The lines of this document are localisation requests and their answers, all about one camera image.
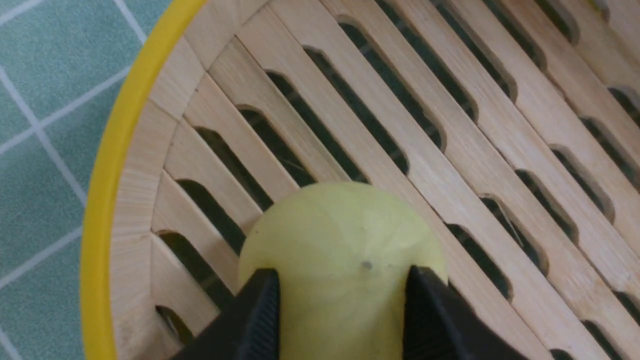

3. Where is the yellow-rimmed bamboo steamer basket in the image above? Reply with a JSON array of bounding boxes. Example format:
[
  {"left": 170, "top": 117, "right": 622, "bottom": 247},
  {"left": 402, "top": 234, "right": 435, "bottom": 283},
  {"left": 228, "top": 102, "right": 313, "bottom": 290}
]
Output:
[{"left": 80, "top": 0, "right": 640, "bottom": 360}]

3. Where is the yellow steamed bun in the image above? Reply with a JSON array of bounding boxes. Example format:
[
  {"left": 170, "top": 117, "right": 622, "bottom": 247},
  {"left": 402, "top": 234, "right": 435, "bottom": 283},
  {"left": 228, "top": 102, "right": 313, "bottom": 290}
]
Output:
[{"left": 238, "top": 182, "right": 448, "bottom": 360}]

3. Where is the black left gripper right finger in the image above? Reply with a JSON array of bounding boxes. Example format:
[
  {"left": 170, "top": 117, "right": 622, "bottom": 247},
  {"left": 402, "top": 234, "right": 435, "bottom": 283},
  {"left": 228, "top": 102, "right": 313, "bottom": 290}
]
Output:
[{"left": 402, "top": 265, "right": 526, "bottom": 360}]

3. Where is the green checked tablecloth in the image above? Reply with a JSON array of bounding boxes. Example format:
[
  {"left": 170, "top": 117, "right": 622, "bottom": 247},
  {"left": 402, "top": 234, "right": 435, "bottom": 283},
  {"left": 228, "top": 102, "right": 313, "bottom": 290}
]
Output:
[{"left": 0, "top": 0, "right": 169, "bottom": 360}]

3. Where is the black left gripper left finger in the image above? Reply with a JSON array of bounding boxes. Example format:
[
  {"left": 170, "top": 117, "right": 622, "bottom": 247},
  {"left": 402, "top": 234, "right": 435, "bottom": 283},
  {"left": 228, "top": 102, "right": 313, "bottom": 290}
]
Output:
[{"left": 172, "top": 268, "right": 281, "bottom": 360}]

